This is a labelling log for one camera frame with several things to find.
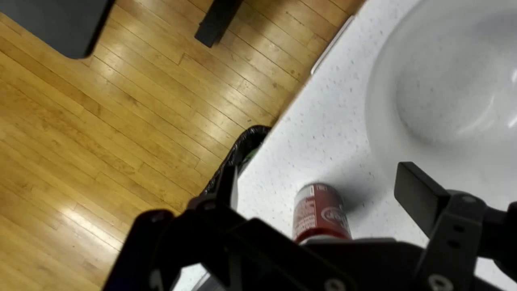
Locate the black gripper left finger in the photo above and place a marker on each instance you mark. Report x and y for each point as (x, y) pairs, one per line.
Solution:
(236, 162)

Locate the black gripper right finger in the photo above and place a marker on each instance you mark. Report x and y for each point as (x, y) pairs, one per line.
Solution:
(437, 207)

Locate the red soda can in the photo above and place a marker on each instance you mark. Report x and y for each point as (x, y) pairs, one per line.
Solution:
(319, 212)

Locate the white translucent plastic bowl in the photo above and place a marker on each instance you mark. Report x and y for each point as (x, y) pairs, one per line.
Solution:
(453, 86)

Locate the black stand foot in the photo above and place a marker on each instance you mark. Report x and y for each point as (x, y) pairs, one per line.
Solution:
(217, 21)

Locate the dark grey floor mat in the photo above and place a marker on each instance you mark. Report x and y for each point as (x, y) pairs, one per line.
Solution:
(54, 24)

